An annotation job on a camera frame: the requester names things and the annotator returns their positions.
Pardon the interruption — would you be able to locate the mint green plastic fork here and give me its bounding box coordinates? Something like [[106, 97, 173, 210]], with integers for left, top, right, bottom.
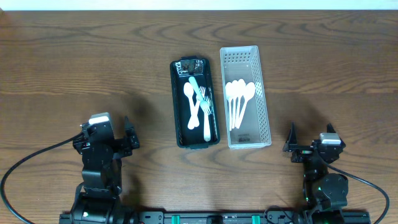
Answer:
[[188, 77, 211, 115]]

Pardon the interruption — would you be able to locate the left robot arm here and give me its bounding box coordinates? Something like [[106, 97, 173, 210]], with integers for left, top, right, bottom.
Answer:
[[59, 113, 140, 224]]

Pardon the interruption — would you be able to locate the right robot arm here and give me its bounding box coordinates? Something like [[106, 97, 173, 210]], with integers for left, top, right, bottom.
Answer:
[[282, 124, 348, 223]]

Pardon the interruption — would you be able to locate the white plastic fork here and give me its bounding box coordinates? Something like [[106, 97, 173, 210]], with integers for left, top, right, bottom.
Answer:
[[187, 85, 206, 131], [203, 96, 211, 142]]

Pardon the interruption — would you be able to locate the white plastic spoon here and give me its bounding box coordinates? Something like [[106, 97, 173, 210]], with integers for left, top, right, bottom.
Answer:
[[236, 82, 256, 129], [183, 82, 200, 128], [225, 82, 233, 131], [234, 78, 246, 128]]

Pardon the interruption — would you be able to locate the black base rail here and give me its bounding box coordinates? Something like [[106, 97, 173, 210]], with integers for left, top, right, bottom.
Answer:
[[58, 207, 371, 224]]

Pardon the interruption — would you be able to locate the white plastic basket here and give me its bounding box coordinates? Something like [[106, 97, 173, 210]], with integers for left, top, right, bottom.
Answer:
[[220, 45, 272, 149]]

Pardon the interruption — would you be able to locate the black plastic basket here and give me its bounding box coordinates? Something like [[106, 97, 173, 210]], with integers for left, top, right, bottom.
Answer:
[[170, 56, 220, 149]]

